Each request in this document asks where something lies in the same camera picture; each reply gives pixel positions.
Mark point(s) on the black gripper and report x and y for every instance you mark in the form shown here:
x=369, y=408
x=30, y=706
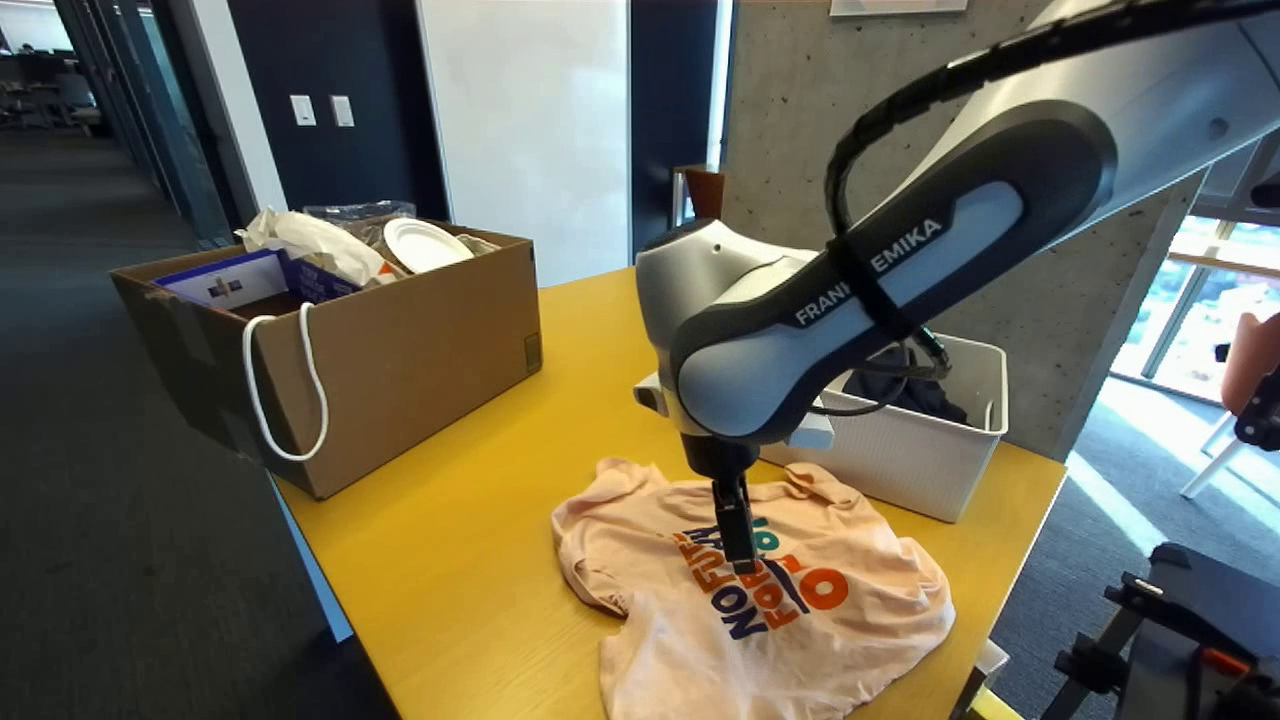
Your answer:
x=720, y=457

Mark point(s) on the purple and white carton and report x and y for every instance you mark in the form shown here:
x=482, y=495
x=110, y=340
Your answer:
x=234, y=283

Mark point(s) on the white paper plate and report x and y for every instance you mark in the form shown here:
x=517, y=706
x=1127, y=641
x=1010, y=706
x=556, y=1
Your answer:
x=425, y=245

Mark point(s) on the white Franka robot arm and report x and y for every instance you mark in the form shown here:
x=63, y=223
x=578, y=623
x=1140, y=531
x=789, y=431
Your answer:
x=852, y=305

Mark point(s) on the pink printed t-shirt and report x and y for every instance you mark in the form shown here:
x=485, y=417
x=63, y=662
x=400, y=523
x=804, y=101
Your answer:
x=801, y=624

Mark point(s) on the dark navy garment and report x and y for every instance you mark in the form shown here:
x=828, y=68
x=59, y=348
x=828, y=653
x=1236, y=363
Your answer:
x=914, y=383

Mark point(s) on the white wall outlet plate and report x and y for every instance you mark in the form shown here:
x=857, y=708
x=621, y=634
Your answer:
x=340, y=112
x=302, y=108

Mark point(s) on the black clamp with orange trigger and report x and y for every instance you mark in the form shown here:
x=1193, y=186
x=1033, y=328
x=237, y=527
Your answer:
x=1221, y=662

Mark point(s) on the brown cardboard box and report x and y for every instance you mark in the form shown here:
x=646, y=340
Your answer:
x=400, y=363

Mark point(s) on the white plastic storage bin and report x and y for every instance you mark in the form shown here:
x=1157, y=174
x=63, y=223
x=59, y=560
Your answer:
x=907, y=454

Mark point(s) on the white cloth in bag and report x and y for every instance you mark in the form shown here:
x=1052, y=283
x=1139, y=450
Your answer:
x=315, y=242

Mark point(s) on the brown wooden chair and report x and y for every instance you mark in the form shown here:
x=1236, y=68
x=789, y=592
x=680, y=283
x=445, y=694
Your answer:
x=700, y=192

